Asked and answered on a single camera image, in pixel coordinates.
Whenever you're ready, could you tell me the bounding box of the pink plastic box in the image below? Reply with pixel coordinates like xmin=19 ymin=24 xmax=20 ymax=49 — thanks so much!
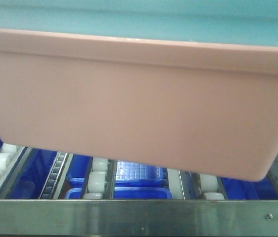
xmin=0 ymin=29 xmax=278 ymax=181

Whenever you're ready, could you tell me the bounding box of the light blue plastic box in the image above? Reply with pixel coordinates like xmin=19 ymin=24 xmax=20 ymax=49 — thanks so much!
xmin=0 ymin=0 xmax=278 ymax=46

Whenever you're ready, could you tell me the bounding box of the blue grid-bottom bin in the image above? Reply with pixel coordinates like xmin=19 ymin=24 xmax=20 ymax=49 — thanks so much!
xmin=66 ymin=155 xmax=166 ymax=188

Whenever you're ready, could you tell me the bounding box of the blue bin lower front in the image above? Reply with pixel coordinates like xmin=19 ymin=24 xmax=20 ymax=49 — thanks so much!
xmin=64 ymin=187 xmax=172 ymax=199

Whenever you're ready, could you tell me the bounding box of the steel roller flow rack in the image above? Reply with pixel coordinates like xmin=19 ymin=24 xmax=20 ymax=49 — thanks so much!
xmin=0 ymin=146 xmax=278 ymax=237

